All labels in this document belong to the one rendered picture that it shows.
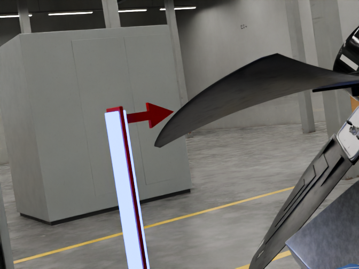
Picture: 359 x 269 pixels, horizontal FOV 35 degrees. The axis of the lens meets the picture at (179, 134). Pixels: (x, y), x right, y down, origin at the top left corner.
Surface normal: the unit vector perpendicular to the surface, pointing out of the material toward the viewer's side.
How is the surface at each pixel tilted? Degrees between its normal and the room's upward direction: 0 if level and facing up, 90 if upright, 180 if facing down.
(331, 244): 55
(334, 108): 90
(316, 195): 49
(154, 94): 90
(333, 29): 90
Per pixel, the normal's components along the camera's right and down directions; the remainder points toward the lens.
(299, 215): -0.81, -0.57
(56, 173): 0.51, -0.03
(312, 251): -0.34, -0.48
